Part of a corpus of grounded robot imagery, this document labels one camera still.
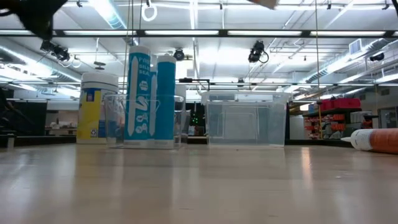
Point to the Lysol wipes canister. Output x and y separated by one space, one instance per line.
90 118

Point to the blue silicone tube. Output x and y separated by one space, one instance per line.
166 99
136 93

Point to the black round spotlight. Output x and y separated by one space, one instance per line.
179 55

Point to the clear shallow plastic tray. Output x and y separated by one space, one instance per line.
180 130

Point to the clear deep plastic bin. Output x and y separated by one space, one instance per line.
245 124

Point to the shelf with red bins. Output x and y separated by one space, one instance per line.
342 103

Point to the white air vent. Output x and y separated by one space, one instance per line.
355 46

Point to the black ceiling spotlight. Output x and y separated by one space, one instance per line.
377 57

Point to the black overhead camera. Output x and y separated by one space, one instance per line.
256 51

